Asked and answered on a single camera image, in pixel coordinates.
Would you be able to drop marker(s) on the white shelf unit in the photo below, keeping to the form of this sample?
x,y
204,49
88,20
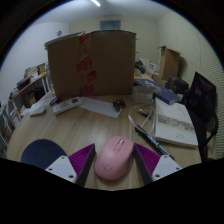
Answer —
x,y
20,96

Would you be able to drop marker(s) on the small dark keys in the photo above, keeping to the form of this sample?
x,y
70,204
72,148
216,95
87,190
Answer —
x,y
118,104

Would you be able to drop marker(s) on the white book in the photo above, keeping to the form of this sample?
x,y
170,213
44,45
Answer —
x,y
173,123

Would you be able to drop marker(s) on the white remote control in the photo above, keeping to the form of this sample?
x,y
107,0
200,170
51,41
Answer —
x,y
66,105

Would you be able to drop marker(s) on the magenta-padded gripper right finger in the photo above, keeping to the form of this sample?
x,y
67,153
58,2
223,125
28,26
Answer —
x,y
163,166

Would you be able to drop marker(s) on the large brown cardboard box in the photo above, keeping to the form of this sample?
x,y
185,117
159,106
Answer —
x,y
110,63

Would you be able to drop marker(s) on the blue book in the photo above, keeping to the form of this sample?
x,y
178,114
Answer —
x,y
163,91

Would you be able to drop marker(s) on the wall window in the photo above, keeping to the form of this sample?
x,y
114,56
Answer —
x,y
110,24

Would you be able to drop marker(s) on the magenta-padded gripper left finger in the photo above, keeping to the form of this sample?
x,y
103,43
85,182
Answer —
x,y
63,166

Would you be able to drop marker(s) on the small white flat device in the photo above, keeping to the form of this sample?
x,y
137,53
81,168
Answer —
x,y
37,111

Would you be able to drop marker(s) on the ceiling tube light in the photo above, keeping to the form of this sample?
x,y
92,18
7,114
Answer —
x,y
95,3

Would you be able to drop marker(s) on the small yellow battery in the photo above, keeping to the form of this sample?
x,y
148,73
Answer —
x,y
144,112

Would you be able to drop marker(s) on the round wall clock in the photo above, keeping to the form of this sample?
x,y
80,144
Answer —
x,y
59,33

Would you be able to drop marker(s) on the dark blue round mouse pad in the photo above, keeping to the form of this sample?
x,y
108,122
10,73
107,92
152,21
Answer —
x,y
41,151

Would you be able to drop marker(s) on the pink computer mouse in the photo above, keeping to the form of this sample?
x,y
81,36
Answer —
x,y
113,160

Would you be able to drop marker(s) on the black marker pen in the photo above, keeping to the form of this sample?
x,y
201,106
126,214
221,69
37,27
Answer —
x,y
151,140

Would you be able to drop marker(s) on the tall open cardboard box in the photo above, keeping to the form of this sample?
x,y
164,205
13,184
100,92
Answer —
x,y
169,63

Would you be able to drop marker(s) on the black office chair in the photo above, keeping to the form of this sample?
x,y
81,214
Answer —
x,y
201,96

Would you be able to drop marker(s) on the clear plastic container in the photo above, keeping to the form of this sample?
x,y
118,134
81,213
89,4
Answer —
x,y
141,94

